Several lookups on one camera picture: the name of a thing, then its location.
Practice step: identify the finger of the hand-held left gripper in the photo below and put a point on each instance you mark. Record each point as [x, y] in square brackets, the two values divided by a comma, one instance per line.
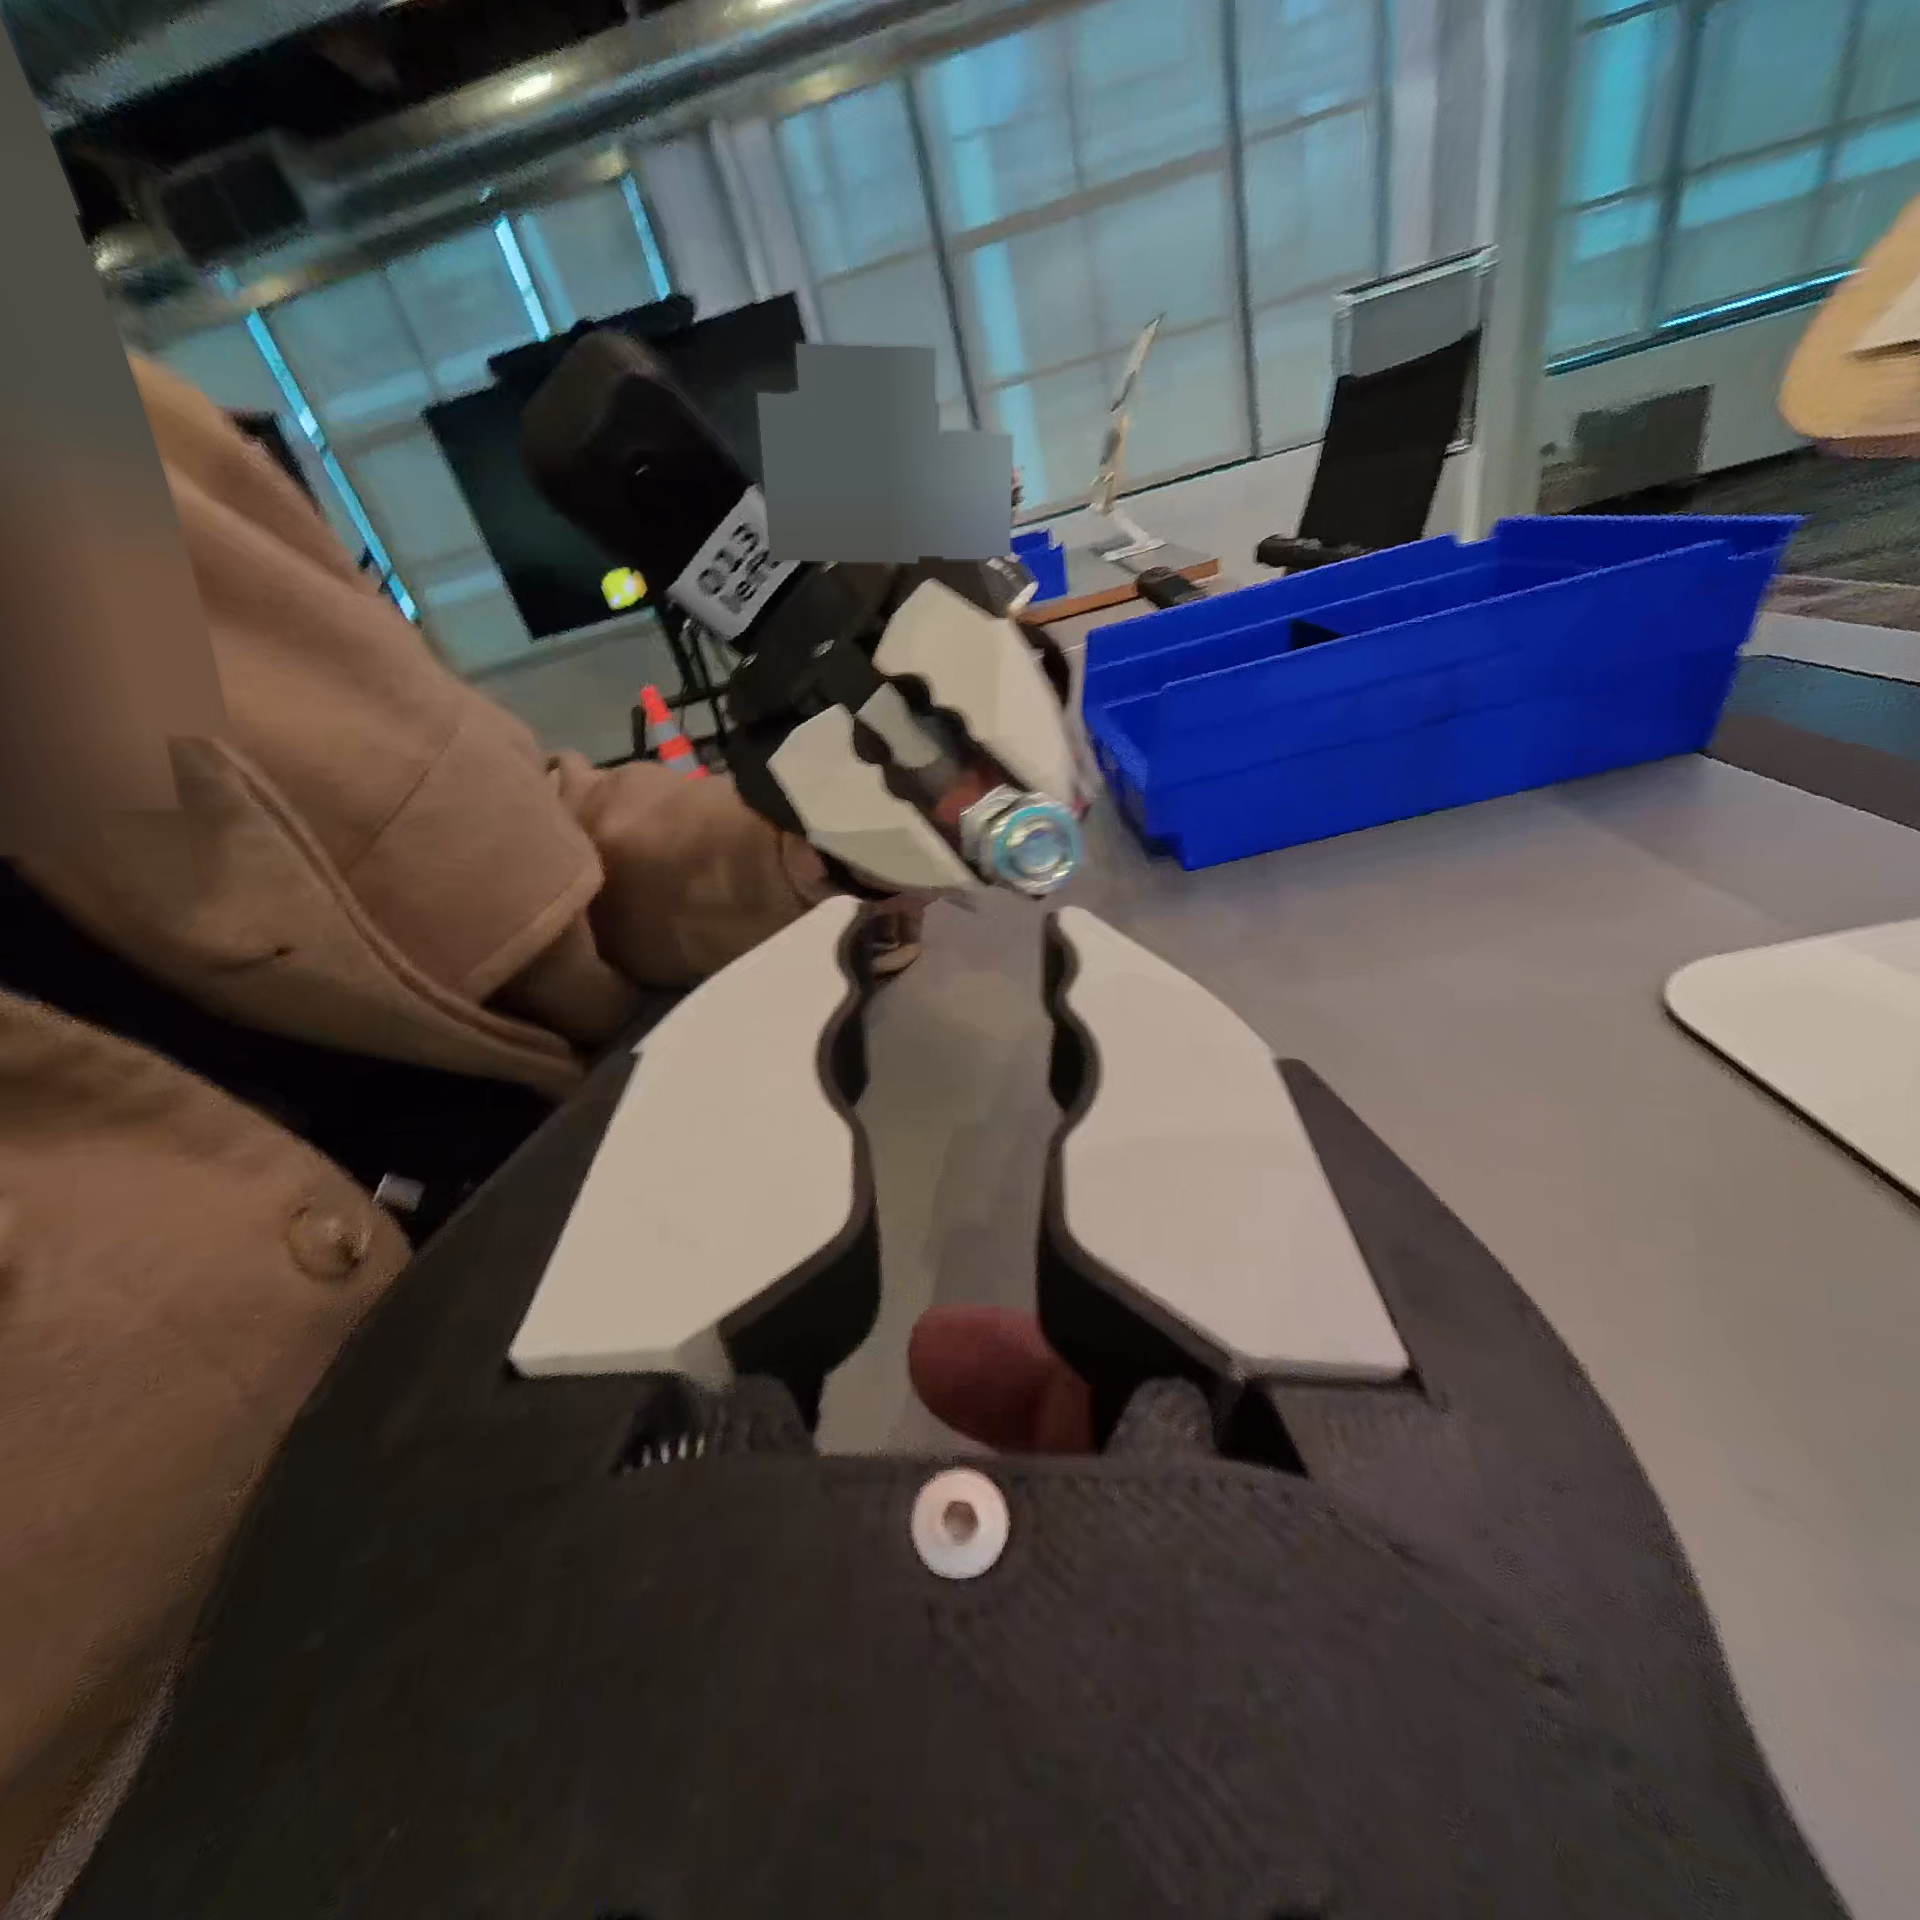
[856, 810]
[975, 662]

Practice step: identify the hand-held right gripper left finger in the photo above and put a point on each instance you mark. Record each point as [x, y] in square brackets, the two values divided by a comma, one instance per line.
[690, 1200]

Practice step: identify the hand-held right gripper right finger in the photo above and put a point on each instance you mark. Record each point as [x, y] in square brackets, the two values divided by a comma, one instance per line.
[1230, 1215]

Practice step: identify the steel hex bolt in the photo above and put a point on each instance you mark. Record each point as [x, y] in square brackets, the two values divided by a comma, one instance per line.
[1036, 848]

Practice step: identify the blue plastic bin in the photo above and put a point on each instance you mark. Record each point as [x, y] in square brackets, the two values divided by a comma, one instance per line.
[1042, 568]
[1424, 750]

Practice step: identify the person's left hand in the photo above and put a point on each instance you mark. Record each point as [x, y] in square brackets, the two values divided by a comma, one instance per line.
[893, 938]

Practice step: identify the person's right hand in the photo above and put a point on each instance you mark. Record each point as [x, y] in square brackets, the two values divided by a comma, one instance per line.
[990, 1382]

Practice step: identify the large black screen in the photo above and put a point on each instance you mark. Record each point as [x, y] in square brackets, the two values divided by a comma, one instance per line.
[494, 494]

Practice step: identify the orange traffic cone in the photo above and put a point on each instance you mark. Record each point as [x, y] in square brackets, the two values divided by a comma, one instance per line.
[668, 735]

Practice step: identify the black tilted stand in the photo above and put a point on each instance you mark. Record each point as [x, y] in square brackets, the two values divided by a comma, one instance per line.
[1389, 436]

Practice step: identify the person's tan sweater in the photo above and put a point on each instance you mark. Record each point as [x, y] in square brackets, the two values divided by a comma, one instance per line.
[224, 1349]

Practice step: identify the white stand base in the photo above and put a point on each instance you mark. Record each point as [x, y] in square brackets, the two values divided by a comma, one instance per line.
[1829, 1037]

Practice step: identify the dark grey cabinet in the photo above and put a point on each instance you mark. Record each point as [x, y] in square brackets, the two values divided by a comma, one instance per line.
[1642, 436]

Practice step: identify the black camera device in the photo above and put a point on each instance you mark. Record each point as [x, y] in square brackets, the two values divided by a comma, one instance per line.
[1172, 585]
[1306, 552]

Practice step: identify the round metal duct pipe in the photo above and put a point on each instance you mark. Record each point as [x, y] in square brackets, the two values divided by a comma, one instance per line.
[600, 106]

